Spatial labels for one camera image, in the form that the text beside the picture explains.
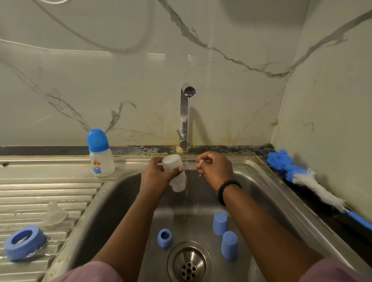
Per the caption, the black bead bracelet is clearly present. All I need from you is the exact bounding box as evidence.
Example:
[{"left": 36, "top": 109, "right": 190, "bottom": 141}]
[{"left": 217, "top": 179, "right": 243, "bottom": 207}]

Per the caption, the blue cylindrical bottle cap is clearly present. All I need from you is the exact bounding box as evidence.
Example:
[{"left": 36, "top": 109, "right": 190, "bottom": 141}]
[
  {"left": 221, "top": 230, "right": 239, "bottom": 261},
  {"left": 212, "top": 211, "right": 229, "bottom": 237}
]

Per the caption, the person's left hand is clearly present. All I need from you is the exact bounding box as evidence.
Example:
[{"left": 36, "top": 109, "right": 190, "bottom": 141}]
[{"left": 138, "top": 156, "right": 186, "bottom": 201}]

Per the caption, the translucent bottle front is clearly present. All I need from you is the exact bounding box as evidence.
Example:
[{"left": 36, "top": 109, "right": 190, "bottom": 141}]
[{"left": 161, "top": 153, "right": 188, "bottom": 193}]

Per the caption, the metal sink drain strainer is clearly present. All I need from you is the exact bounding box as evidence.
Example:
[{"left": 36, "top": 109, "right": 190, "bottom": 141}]
[{"left": 167, "top": 241, "right": 213, "bottom": 282}]

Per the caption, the blue and white bottle brush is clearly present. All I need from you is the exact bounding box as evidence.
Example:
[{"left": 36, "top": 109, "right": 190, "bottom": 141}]
[{"left": 267, "top": 149, "right": 372, "bottom": 231}]

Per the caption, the translucent bottle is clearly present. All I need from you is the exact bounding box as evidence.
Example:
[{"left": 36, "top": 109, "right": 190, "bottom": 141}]
[
  {"left": 161, "top": 153, "right": 188, "bottom": 193},
  {"left": 247, "top": 254, "right": 268, "bottom": 282}
]

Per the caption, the clear silicone teat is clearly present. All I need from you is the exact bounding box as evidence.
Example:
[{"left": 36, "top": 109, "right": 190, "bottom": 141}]
[{"left": 41, "top": 200, "right": 69, "bottom": 227}]

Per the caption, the chrome sink faucet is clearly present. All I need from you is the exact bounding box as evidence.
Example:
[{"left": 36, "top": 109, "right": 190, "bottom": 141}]
[{"left": 177, "top": 83, "right": 197, "bottom": 153}]

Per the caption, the person's right hand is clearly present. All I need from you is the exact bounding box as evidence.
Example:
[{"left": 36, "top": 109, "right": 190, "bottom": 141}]
[{"left": 196, "top": 151, "right": 234, "bottom": 193}]

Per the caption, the stainless steel sink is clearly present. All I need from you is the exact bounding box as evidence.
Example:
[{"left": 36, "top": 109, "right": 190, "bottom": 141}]
[{"left": 0, "top": 154, "right": 372, "bottom": 282}]

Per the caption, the person's left forearm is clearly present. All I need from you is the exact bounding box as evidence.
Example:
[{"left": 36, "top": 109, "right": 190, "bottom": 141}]
[{"left": 93, "top": 194, "right": 164, "bottom": 282}]

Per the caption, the pink shirt sleeve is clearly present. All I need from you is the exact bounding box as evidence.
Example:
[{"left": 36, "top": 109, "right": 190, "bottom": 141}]
[
  {"left": 52, "top": 261, "right": 124, "bottom": 282},
  {"left": 299, "top": 257, "right": 372, "bottom": 282}
]

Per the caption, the cartoon print baby bottle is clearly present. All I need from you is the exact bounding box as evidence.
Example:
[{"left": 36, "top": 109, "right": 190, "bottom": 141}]
[{"left": 87, "top": 128, "right": 116, "bottom": 177}]

